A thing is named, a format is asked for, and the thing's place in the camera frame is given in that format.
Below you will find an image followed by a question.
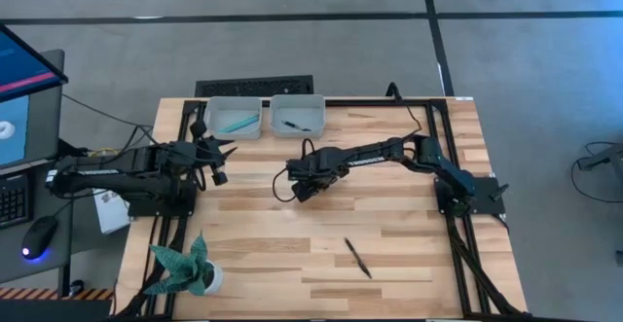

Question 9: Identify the grey plastic bin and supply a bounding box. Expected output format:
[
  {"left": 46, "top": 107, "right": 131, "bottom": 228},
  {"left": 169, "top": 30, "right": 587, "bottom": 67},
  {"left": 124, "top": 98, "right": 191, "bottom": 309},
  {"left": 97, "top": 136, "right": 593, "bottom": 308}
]
[
  {"left": 268, "top": 93, "right": 327, "bottom": 139},
  {"left": 202, "top": 95, "right": 264, "bottom": 141}
]

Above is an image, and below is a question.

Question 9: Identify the black aluminium table frame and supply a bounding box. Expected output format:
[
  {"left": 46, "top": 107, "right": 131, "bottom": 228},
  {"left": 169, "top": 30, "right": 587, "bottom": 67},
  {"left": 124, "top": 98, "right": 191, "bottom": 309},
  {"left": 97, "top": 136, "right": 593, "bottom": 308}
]
[{"left": 114, "top": 96, "right": 531, "bottom": 322}]

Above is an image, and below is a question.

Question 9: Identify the yellow black hazard strip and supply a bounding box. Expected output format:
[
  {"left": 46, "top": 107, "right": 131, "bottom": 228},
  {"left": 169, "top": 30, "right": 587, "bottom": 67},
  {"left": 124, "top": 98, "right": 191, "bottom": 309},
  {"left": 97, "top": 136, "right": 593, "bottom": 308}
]
[{"left": 0, "top": 286, "right": 114, "bottom": 302}]

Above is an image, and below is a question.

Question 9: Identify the green plant in white pot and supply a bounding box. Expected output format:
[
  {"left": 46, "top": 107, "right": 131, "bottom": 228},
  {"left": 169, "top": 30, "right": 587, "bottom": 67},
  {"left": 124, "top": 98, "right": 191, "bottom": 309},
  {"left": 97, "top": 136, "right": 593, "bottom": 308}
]
[{"left": 143, "top": 232, "right": 225, "bottom": 298}]

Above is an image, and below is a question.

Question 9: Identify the black floor cable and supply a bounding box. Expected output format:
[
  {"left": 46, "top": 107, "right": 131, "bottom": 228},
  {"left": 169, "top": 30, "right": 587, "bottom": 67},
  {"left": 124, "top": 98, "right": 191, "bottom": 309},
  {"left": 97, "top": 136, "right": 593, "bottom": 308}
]
[{"left": 568, "top": 140, "right": 623, "bottom": 199}]

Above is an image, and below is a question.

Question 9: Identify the grey framed monitor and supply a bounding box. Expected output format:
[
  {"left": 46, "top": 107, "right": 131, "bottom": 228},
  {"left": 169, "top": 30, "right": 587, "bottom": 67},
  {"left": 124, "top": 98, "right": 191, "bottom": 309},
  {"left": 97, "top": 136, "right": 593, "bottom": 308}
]
[{"left": 0, "top": 49, "right": 65, "bottom": 170}]

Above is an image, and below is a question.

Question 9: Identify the tilted dark blue monitor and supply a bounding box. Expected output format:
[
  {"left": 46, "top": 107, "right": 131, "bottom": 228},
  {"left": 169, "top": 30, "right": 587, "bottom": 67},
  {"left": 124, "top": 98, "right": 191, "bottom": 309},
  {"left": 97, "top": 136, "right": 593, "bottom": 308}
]
[{"left": 0, "top": 23, "right": 69, "bottom": 103}]

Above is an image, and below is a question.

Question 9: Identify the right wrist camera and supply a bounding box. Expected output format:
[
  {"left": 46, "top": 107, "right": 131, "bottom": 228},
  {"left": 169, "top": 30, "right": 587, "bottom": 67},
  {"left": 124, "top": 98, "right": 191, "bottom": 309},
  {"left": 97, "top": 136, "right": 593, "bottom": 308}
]
[{"left": 291, "top": 179, "right": 322, "bottom": 204}]

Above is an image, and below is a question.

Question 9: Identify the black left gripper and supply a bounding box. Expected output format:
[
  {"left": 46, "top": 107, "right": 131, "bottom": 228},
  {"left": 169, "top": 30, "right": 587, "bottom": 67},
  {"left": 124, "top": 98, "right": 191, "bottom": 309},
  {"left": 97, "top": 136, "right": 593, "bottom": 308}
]
[{"left": 189, "top": 120, "right": 238, "bottom": 187}]

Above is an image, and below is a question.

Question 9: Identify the black computer mouse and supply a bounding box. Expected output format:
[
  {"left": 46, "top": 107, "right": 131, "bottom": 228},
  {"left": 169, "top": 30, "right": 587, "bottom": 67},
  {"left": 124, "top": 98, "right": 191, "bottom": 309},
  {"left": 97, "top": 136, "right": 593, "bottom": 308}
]
[{"left": 19, "top": 214, "right": 59, "bottom": 263}]

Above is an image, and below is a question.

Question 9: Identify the black keyboard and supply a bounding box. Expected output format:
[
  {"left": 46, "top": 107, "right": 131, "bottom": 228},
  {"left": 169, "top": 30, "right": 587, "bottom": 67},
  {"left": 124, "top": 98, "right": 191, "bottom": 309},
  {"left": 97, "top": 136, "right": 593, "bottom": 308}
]
[{"left": 0, "top": 170, "right": 33, "bottom": 230}]

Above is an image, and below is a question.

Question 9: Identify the black clear ballpoint pen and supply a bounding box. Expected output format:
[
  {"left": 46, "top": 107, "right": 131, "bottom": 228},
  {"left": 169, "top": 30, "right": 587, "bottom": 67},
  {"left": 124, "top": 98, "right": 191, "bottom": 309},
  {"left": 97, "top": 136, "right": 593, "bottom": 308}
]
[
  {"left": 343, "top": 236, "right": 374, "bottom": 280},
  {"left": 280, "top": 120, "right": 313, "bottom": 133}
]

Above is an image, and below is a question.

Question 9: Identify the white box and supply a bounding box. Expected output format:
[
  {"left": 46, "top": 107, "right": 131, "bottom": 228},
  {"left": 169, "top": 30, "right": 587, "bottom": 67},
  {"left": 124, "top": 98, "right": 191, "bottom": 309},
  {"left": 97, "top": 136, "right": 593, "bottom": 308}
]
[{"left": 92, "top": 189, "right": 132, "bottom": 235}]

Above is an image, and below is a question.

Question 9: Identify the grey floor stand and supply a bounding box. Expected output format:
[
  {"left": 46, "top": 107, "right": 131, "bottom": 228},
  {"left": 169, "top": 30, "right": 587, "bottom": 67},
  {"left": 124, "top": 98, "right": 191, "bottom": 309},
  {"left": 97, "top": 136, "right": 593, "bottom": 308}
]
[{"left": 576, "top": 141, "right": 623, "bottom": 172}]

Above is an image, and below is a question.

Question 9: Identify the black power cable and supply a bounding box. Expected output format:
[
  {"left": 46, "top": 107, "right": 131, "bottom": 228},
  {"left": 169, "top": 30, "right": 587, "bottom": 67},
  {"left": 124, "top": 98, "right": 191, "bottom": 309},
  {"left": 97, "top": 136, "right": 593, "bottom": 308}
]
[{"left": 385, "top": 82, "right": 424, "bottom": 136}]

